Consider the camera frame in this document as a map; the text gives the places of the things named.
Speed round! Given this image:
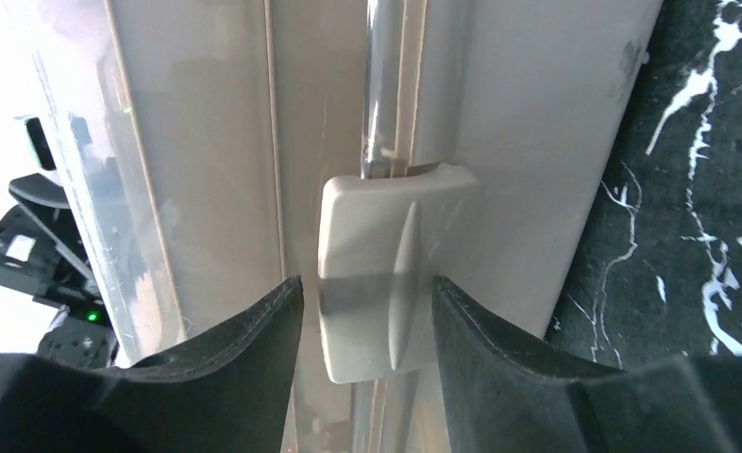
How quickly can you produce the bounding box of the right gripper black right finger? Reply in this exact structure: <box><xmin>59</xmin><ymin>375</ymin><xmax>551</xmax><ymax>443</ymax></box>
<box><xmin>432</xmin><ymin>277</ymin><xmax>742</xmax><ymax>452</ymax></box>

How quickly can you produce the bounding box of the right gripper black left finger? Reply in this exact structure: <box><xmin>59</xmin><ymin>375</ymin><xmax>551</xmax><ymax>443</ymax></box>
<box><xmin>0</xmin><ymin>277</ymin><xmax>304</xmax><ymax>452</ymax></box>

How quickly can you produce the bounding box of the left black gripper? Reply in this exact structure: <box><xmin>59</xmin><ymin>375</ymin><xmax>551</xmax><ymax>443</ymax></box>
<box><xmin>0</xmin><ymin>174</ymin><xmax>118</xmax><ymax>369</ymax></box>

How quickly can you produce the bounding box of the translucent brown beige tool box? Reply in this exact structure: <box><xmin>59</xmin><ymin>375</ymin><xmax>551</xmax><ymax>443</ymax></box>
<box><xmin>5</xmin><ymin>1</ymin><xmax>661</xmax><ymax>452</ymax></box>

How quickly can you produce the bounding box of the black marbled table mat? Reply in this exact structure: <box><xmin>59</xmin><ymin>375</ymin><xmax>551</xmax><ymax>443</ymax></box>
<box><xmin>546</xmin><ymin>1</ymin><xmax>742</xmax><ymax>369</ymax></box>

